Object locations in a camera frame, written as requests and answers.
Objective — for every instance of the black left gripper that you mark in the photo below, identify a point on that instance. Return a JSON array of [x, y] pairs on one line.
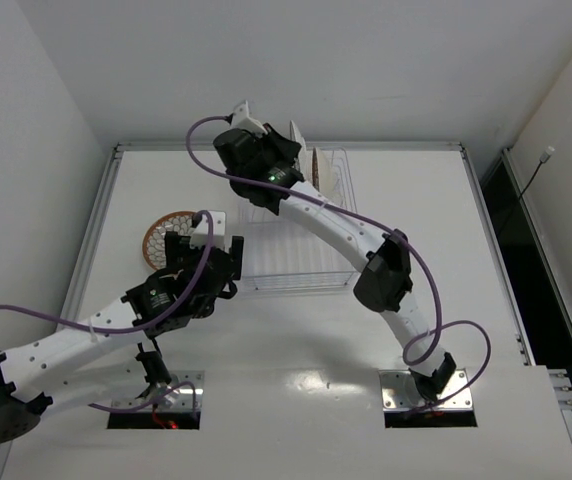
[[236, 251]]

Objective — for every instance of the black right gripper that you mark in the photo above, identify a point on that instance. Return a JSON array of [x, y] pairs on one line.
[[283, 148]]

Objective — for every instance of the brown rimmed plate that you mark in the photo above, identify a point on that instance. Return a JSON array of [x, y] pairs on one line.
[[322, 174]]

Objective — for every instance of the red sunburst pattern plate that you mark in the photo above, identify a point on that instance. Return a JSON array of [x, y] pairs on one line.
[[302, 156]]

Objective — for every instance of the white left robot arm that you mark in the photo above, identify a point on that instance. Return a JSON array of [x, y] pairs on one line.
[[30, 375]]

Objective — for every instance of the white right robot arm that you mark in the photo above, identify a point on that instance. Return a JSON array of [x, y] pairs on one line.
[[384, 285]]

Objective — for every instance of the orange rimmed floral plate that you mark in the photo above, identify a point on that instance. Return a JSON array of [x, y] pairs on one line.
[[153, 244]]

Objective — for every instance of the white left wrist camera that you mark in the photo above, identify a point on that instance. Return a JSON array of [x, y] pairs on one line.
[[201, 227]]

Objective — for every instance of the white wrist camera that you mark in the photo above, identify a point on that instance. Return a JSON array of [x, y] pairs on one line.
[[242, 119], [201, 227]]

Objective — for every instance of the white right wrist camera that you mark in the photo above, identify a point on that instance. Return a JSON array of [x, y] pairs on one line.
[[242, 119]]

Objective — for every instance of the white wire dish rack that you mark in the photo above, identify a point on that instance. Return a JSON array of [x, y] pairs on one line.
[[280, 255]]

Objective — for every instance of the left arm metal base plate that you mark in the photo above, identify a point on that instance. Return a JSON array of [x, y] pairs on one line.
[[183, 396]]

